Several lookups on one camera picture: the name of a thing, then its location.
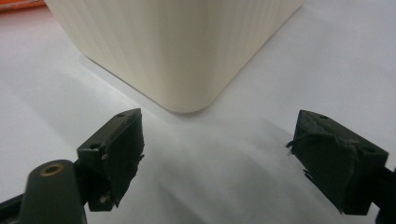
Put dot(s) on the cream ribbed plastic bin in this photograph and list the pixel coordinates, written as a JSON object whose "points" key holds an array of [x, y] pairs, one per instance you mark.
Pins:
{"points": [[174, 49]]}

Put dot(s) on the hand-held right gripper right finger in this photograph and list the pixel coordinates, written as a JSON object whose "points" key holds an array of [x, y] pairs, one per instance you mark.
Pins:
{"points": [[336, 161]]}

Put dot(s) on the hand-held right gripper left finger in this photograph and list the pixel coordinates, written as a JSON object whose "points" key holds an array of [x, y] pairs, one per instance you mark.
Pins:
{"points": [[115, 155]]}

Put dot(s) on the orange object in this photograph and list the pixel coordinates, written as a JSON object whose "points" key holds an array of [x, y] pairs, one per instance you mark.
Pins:
{"points": [[18, 4]]}

